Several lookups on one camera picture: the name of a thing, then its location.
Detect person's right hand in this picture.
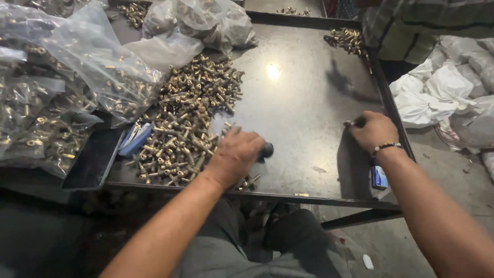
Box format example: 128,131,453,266
345,111,400,155

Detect person's left hand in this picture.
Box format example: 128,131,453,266
203,126,267,190

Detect black handled tool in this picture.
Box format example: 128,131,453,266
258,142,275,163

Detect pile of brass fittings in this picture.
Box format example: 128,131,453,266
124,54,261,192

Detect blue white small box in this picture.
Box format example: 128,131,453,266
370,158,389,191

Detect small heap of brass fittings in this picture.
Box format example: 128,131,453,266
323,27,368,58

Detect heap of white sacks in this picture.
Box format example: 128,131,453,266
389,36,494,155

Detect crumpled clear plastic bags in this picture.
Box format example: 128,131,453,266
123,0,259,72

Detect green striped woven sack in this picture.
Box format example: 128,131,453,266
362,0,494,65

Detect person's grey trousers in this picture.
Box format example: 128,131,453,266
170,199,371,278

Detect brass fittings beyond table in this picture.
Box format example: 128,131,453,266
276,6,311,17

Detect black phone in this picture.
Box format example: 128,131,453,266
62,129,126,192

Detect brass fittings near bags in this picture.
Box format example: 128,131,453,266
117,2,149,29

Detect clear bags of brass fittings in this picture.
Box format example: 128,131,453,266
0,0,164,179

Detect black metal table frame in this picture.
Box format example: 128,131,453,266
104,11,417,231

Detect beaded bracelet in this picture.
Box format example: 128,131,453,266
370,142,404,158

